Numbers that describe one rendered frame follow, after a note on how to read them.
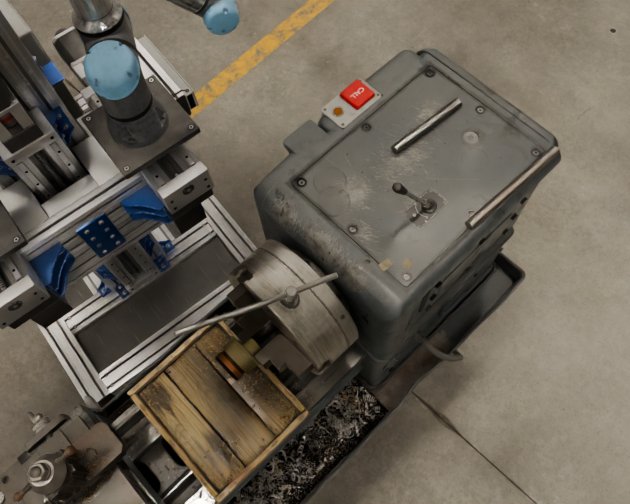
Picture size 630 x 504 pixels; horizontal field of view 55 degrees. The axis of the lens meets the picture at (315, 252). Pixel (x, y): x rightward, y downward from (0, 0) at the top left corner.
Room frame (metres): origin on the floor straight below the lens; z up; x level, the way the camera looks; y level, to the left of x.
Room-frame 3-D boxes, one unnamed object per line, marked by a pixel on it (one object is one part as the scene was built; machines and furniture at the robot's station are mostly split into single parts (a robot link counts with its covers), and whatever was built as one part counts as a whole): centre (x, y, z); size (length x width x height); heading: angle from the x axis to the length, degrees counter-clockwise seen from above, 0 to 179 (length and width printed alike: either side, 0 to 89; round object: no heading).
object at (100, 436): (0.14, 0.57, 0.99); 0.20 x 0.10 x 0.05; 129
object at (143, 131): (0.95, 0.41, 1.21); 0.15 x 0.15 x 0.10
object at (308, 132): (0.79, -0.01, 1.24); 0.09 x 0.08 x 0.03; 129
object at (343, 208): (0.70, -0.23, 1.06); 0.59 x 0.48 x 0.39; 129
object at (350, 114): (0.88, -0.12, 1.23); 0.13 x 0.08 x 0.05; 129
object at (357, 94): (0.90, -0.14, 1.26); 0.06 x 0.06 x 0.02; 39
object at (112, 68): (0.96, 0.41, 1.33); 0.13 x 0.12 x 0.14; 12
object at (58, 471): (0.12, 0.59, 1.13); 0.08 x 0.08 x 0.03
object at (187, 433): (0.27, 0.28, 0.89); 0.36 x 0.30 x 0.04; 39
